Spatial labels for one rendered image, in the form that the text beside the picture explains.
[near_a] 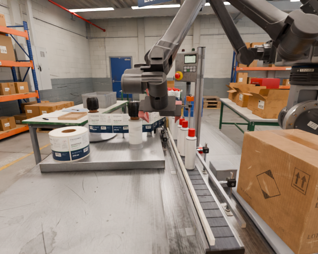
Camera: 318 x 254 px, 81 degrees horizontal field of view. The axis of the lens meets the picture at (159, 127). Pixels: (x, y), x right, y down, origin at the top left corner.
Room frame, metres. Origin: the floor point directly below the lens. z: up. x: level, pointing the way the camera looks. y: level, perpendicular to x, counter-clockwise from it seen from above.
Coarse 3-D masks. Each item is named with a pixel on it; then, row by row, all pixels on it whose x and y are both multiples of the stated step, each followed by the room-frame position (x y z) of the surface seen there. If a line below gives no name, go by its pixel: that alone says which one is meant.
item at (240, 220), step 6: (198, 156) 0.80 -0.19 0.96; (204, 162) 0.74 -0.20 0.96; (204, 168) 0.71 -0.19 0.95; (210, 174) 0.64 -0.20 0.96; (216, 180) 0.59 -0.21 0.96; (216, 186) 0.57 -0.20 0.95; (222, 192) 0.53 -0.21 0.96; (228, 198) 0.49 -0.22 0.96; (228, 204) 0.47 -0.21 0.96; (234, 210) 0.44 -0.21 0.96; (234, 216) 0.43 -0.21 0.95; (240, 216) 0.42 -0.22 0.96; (240, 222) 0.40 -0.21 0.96
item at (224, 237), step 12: (180, 156) 0.98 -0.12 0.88; (192, 180) 0.73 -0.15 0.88; (204, 192) 0.64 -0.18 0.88; (204, 204) 0.57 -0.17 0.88; (216, 204) 0.57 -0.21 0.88; (216, 216) 0.51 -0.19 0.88; (216, 228) 0.46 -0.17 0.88; (228, 228) 0.46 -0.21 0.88; (216, 240) 0.42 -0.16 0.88; (228, 240) 0.42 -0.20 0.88
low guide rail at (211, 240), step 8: (168, 128) 1.44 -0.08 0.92; (176, 152) 0.96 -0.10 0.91; (184, 168) 0.77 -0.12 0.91; (184, 176) 0.73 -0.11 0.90; (192, 192) 0.59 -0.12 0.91; (200, 208) 0.51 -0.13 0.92; (200, 216) 0.48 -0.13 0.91; (208, 224) 0.44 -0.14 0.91; (208, 232) 0.41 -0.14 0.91; (208, 240) 0.40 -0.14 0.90
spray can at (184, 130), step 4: (184, 120) 1.01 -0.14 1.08; (184, 124) 0.98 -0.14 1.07; (180, 128) 1.00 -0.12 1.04; (184, 128) 0.98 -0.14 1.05; (188, 128) 0.99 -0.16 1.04; (180, 132) 0.99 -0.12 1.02; (184, 132) 0.97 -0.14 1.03; (180, 136) 0.99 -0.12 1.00; (184, 136) 0.97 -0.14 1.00; (180, 140) 0.99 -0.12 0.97; (184, 140) 0.97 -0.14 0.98; (180, 144) 0.99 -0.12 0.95; (184, 144) 0.97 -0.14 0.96; (180, 148) 0.99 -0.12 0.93; (184, 148) 0.97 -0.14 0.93; (180, 152) 0.99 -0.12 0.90; (184, 152) 0.97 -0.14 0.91; (184, 156) 0.97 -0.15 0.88
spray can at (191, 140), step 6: (192, 132) 0.83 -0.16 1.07; (186, 138) 0.83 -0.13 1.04; (192, 138) 0.82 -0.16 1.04; (186, 144) 0.83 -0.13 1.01; (192, 144) 0.82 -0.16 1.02; (186, 150) 0.83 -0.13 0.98; (192, 150) 0.82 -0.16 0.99; (186, 156) 0.83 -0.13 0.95; (192, 156) 0.82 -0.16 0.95; (186, 162) 0.83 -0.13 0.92; (192, 162) 0.82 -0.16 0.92; (186, 168) 0.83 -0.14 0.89; (192, 168) 0.82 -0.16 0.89
